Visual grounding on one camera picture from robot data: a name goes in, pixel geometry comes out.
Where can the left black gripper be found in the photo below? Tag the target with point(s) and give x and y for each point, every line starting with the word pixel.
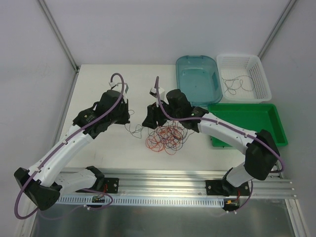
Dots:
pixel 124 114

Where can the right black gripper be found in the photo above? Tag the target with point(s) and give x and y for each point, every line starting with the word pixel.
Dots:
pixel 150 118

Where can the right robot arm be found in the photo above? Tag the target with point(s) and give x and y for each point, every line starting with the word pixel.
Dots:
pixel 259 148

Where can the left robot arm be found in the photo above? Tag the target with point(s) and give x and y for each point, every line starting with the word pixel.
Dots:
pixel 42 182

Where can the teal transparent plastic tub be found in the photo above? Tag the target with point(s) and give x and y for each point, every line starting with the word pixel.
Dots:
pixel 198 78

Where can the white perforated plastic basket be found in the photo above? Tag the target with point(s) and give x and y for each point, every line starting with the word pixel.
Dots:
pixel 242 79

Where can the green plastic tray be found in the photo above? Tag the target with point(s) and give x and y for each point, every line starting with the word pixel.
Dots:
pixel 253 117

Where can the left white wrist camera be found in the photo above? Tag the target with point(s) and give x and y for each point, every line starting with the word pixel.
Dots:
pixel 118 87

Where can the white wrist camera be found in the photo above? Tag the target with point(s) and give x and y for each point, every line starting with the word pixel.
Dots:
pixel 160 92
pixel 118 87

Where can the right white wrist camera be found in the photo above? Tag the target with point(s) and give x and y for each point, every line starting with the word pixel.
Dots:
pixel 160 92

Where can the aluminium mounting rail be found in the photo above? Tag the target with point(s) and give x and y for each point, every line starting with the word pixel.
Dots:
pixel 191 184

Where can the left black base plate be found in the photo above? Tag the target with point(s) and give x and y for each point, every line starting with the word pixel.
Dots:
pixel 110 185

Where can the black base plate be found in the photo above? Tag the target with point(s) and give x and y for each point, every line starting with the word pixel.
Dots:
pixel 213 188
pixel 110 185

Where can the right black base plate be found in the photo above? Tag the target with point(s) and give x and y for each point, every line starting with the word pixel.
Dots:
pixel 213 188

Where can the white slotted cable duct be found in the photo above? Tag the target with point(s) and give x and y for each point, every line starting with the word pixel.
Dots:
pixel 143 201

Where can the left aluminium frame post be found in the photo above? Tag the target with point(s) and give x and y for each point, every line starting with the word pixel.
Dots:
pixel 56 31

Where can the aluminium frame post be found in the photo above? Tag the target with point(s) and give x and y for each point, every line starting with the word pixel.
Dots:
pixel 277 27
pixel 56 31

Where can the right aluminium frame post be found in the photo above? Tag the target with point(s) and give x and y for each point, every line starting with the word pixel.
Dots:
pixel 277 27

